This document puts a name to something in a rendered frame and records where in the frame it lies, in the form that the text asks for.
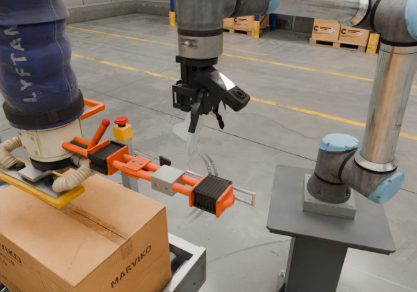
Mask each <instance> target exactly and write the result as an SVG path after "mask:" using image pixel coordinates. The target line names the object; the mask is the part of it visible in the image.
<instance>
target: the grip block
mask: <svg viewBox="0 0 417 292"><path fill-rule="evenodd" d="M124 154H128V155H129V151H128V145H126V144H123V143H119V142H117V141H114V140H110V141H109V139H107V140H105V141H103V142H101V143H100V144H98V145H96V146H95V147H93V148H91V149H89V150H87V158H88V159H89V167H90V169H92V170H95V171H98V172H100V173H102V174H105V175H107V174H108V171H109V175H112V174H114V173H116V172H117V171H118V169H116V168H114V167H112V163H113V162H114V161H119V162H122V163H125V164H126V163H127V162H125V161H123V160H122V156H123V155H124Z"/></svg>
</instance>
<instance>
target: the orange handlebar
mask: <svg viewBox="0 0 417 292"><path fill-rule="evenodd" d="M83 99H84V104H85V105H88V106H91V107H93V108H90V109H89V110H86V111H84V113H83V114H82V115H81V116H80V119H81V120H84V119H85V118H87V117H90V116H92V115H94V114H96V113H98V112H100V111H103V110H104V109H105V104H104V103H102V102H98V101H95V100H91V99H86V98H83ZM73 141H76V142H79V143H81V144H85V145H86V146H88V145H89V143H90V141H88V140H85V139H82V138H79V137H77V136H75V137H74V140H73ZM62 148H64V149H67V150H69V151H72V152H74V153H77V154H80V155H82V156H85V157H87V149H84V148H81V147H79V146H76V145H74V144H71V143H68V142H64V143H63V144H62ZM122 160H123V161H125V162H127V163H126V164H125V163H122V162H119V161H114V162H113V163H112V167H114V168H116V169H118V170H121V171H124V172H125V173H124V174H125V175H127V176H129V177H132V178H134V179H137V180H138V179H139V178H142V179H145V180H147V181H149V182H151V177H150V176H151V174H152V173H149V172H148V171H152V172H156V171H157V170H158V169H159V168H160V167H161V166H159V165H156V164H153V163H151V160H149V159H146V158H144V157H141V156H137V157H133V156H130V155H128V154H124V155H123V156H122ZM198 181H199V179H195V178H193V177H190V176H188V175H183V176H182V177H181V182H182V183H184V184H188V185H190V186H194V185H195V184H196V183H197V182H198ZM171 189H172V190H173V191H175V192H178V193H181V194H183V195H186V196H189V190H190V189H191V188H190V187H186V186H185V185H181V184H179V183H176V182H175V183H174V184H173V186H172V188H171ZM234 202H235V195H234V194H233V193H232V192H231V193H230V194H229V196H228V197H227V198H226V199H225V200H224V201H223V203H222V209H224V208H229V207H230V206H232V205H233V204H234Z"/></svg>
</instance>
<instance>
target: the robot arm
mask: <svg viewBox="0 0 417 292"><path fill-rule="evenodd" d="M176 9H177V37H178V52H179V55H176V62H177V63H180V64H181V79H180V80H178V81H177V82H176V83H175V84H173V85H172V92H173V108H178V109H181V111H184V112H189V113H188V114H187V115H186V119H185V120H184V122H182V123H178V124H176V125H175V126H174V128H173V132H174V134H175V135H177V136H178V137H180V138H182V139H183V140H184V141H186V156H190V155H191V154H192V153H193V152H194V151H195V150H196V145H197V141H198V139H199V133H200V130H201V129H202V127H203V124H204V119H203V117H202V114H205V115H208V114H211V115H213V116H214V117H216V118H217V120H218V124H219V126H220V128H221V129H224V127H225V122H226V104H227V106H229V107H230V108H232V109H233V110H234V111H235V112H238V111H240V110H241V109H242V108H244V107H245V106H246V105H247V104H248V102H249V100H250V98H251V97H250V96H249V95H248V94H247V93H246V92H244V91H243V90H242V89H240V88H239V87H238V86H237V85H236V84H234V83H233V82H231V81H230V80H229V79H228V78H227V77H225V76H224V75H223V74H222V73H220V72H219V71H218V70H216V69H215V68H214V67H213V66H212V65H215V64H217V63H218V56H220V55H221V54H222V53H223V19H226V18H233V17H246V16H253V15H262V16H264V15H266V14H271V13H274V14H284V15H294V16H300V17H311V18H317V19H327V20H337V21H338V23H339V24H340V25H342V26H344V27H352V28H357V29H364V30H371V31H375V32H380V33H382V34H381V38H380V50H379V56H378V60H377V66H376V70H375V77H374V83H373V87H372V93H371V97H370V104H369V110H368V114H367V120H366V124H365V131H364V137H363V141H362V147H361V149H358V147H359V141H358V140H357V139H356V138H355V137H353V136H349V135H345V134H340V133H336V134H329V135H326V136H324V137H323V138H322V139H321V143H320V145H319V150H318V156H317V160H316V166H315V171H314V173H313V174H312V176H311V177H310V178H309V180H308V182H307V190H308V192H309V194H310V195H311V196H313V197H314V198H316V199H317V200H319V201H322V202H325V203H330V204H340V203H344V202H346V201H348V200H349V198H350V196H351V188H352V189H354V190H355V191H357V192H359V193H360V194H361V195H363V196H365V197H366V198H368V200H371V201H373V202H375V203H377V204H383V203H385V202H387V201H389V200H390V199H391V198H392V197H393V196H395V194H396V193H397V192H398V191H399V189H400V188H401V186H402V185H403V182H404V181H405V175H404V173H402V172H401V171H399V170H397V167H398V158H397V157H396V156H395V155H394V154H395V150H396V146H397V142H398V137H399V134H400V130H401V126H402V122H403V117H404V114H405V110H406V106H407V103H408V98H409V95H410V90H411V86H412V83H413V78H414V75H415V71H416V66H417V0H176ZM178 84H180V85H178ZM174 92H176V101H177V103H175V96H174ZM190 111H191V112H190Z"/></svg>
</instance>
